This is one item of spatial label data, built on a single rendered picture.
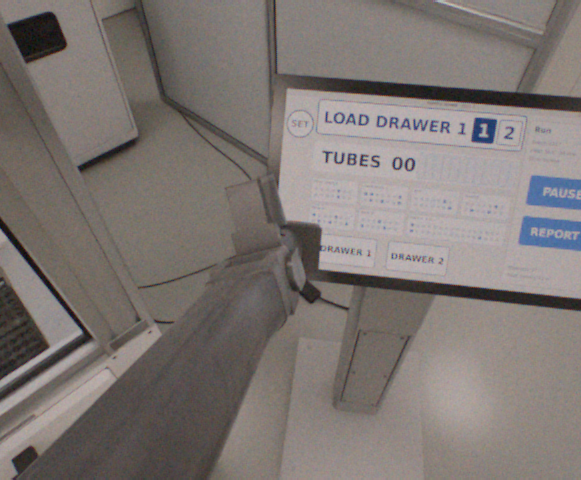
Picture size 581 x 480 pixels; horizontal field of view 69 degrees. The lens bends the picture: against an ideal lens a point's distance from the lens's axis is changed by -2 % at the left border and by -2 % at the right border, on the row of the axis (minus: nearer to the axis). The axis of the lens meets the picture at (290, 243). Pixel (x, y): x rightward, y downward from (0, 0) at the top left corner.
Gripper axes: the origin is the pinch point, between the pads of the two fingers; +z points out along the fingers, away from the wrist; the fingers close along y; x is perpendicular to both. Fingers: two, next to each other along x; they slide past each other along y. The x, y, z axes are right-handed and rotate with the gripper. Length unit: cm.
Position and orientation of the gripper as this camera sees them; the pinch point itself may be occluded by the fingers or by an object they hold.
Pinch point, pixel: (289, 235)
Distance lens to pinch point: 66.1
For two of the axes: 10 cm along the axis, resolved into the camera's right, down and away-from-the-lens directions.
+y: -9.9, -1.0, 0.9
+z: 1.1, -2.0, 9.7
